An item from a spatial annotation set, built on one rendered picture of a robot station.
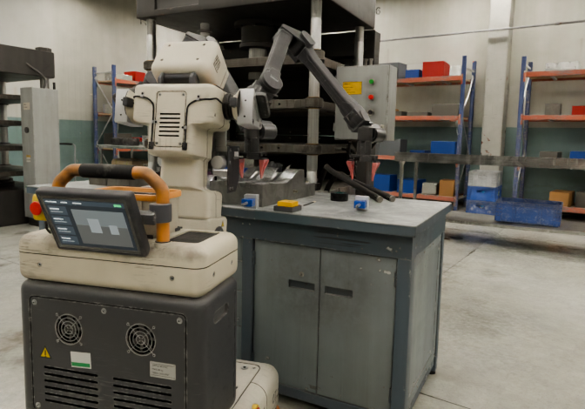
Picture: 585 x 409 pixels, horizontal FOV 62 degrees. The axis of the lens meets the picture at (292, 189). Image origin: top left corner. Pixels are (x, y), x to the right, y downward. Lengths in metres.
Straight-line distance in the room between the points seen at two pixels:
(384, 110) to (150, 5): 1.62
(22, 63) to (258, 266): 4.89
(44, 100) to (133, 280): 4.99
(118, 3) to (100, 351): 9.69
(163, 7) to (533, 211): 3.93
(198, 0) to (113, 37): 7.50
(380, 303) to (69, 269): 1.03
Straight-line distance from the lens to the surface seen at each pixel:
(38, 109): 6.11
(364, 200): 1.90
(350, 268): 1.79
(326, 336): 1.92
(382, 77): 2.64
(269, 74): 1.67
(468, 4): 8.81
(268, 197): 1.96
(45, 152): 6.14
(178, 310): 1.23
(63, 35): 9.96
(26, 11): 9.70
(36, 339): 1.50
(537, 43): 8.46
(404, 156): 5.40
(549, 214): 5.39
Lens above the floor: 1.08
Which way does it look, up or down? 6 degrees down
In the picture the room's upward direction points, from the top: 1 degrees clockwise
